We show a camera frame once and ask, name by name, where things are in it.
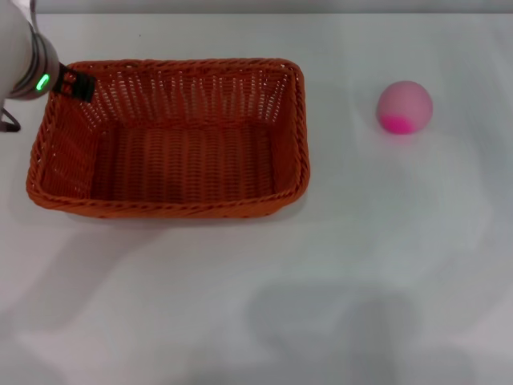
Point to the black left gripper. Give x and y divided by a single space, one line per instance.
60 82

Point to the orange woven plastic basket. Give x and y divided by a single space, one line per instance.
180 172

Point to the pink round peach toy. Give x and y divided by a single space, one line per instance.
405 104

